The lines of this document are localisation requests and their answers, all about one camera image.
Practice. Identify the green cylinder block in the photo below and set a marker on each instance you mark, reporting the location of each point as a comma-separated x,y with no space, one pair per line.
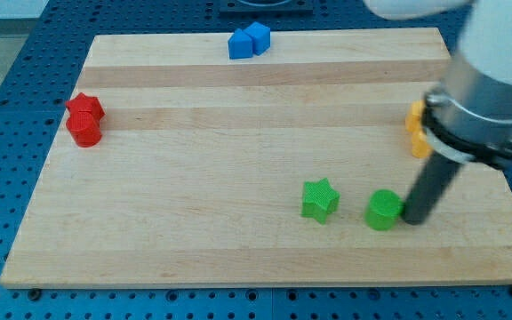
383,208

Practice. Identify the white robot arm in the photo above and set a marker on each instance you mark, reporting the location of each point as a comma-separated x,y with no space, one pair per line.
468,113

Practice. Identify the green star block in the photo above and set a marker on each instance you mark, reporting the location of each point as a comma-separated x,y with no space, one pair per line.
319,200

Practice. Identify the yellow star block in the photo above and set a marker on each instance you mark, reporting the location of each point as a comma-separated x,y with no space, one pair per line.
414,115

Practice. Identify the red star block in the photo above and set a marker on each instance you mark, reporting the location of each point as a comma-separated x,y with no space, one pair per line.
85,103

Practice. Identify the wooden board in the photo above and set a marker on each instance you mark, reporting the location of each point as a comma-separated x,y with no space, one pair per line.
197,180

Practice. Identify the blue pentagon block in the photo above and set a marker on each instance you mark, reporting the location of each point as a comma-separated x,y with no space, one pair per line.
239,45

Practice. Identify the blue cube block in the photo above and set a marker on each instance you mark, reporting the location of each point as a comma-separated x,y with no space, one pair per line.
260,36

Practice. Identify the yellow cylinder block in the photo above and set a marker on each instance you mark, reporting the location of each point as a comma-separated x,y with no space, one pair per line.
420,146

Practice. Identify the red cylinder block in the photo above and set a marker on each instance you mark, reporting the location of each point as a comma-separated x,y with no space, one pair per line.
84,129

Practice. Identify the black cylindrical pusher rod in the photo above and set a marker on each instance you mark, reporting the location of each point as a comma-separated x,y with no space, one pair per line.
433,180

